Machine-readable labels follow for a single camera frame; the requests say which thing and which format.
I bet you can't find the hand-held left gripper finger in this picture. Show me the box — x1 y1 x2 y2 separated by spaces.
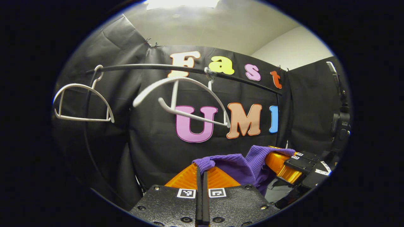
129 162 202 227
202 166 280 227

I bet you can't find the purple corduroy shirt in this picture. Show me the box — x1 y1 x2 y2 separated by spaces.
192 145 297 196

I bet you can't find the white plastic clothes hanger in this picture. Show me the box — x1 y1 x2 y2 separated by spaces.
133 77 231 128
53 65 115 123

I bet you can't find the black metal clothes rack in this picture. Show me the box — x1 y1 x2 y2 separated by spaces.
83 63 283 205

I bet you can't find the black tripod stand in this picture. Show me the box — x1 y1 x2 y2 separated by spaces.
327 61 351 152

